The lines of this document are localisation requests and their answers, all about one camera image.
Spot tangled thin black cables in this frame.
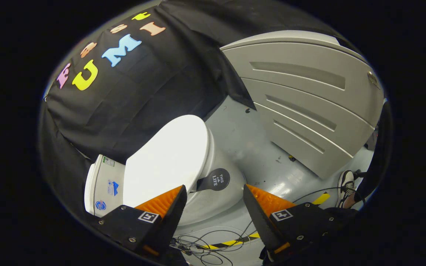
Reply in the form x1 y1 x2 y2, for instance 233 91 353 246
170 221 260 266

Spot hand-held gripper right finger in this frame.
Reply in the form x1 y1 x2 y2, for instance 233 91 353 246
243 184 343 262

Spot white toilet lid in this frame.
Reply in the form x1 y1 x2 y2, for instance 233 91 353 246
124 115 210 208

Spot black toilet lid handle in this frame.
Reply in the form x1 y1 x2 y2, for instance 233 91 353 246
197 168 231 192

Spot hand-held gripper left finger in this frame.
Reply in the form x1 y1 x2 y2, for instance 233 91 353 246
94 185 188 261

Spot black backdrop cloth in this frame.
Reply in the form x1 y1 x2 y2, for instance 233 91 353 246
38 0 346 222

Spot person's shoe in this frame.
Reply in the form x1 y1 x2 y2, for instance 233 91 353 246
337 170 357 208

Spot white toilet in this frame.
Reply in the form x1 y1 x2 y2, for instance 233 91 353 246
84 126 247 226

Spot grey drawer cabinet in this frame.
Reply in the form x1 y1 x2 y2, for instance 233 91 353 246
220 30 384 180

